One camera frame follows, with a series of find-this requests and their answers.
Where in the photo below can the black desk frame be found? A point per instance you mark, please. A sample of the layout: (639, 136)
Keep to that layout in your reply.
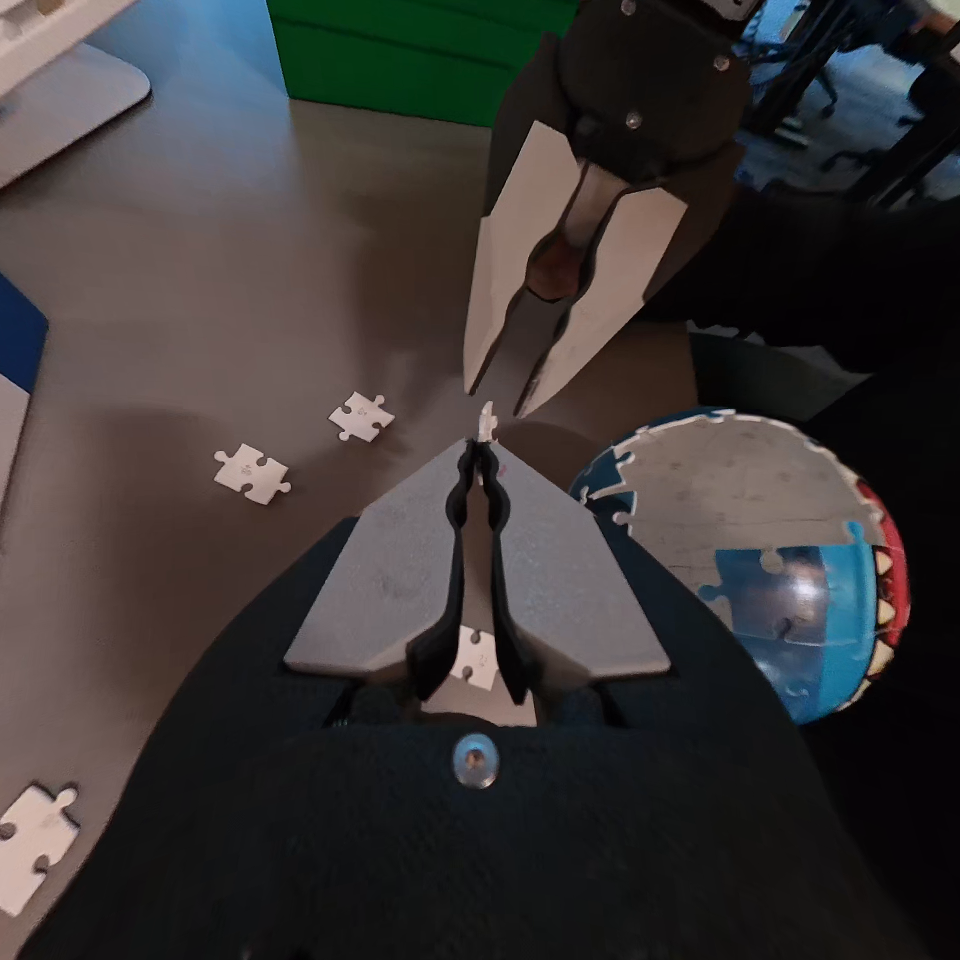
(795, 71)

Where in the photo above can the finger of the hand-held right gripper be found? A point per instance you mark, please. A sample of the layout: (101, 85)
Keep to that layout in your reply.
(622, 270)
(510, 210)

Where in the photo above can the blue puzzle ball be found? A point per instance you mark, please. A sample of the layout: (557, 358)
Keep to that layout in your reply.
(750, 480)

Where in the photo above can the person's right forearm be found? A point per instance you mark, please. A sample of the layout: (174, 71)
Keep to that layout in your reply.
(825, 285)

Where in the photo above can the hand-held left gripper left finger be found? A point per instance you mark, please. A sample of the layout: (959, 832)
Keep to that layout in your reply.
(375, 592)

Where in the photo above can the green storage box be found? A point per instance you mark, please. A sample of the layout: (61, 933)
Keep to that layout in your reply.
(390, 52)

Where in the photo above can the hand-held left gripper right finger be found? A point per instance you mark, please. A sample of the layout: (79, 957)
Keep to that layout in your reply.
(570, 600)

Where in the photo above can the printed puzzle box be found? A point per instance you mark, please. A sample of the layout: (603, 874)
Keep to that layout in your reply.
(19, 330)

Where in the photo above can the grey monitor stand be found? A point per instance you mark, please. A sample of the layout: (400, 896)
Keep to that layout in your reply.
(67, 97)

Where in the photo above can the white-backed puzzle piece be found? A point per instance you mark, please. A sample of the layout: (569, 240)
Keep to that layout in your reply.
(487, 424)
(476, 660)
(30, 847)
(361, 416)
(251, 472)

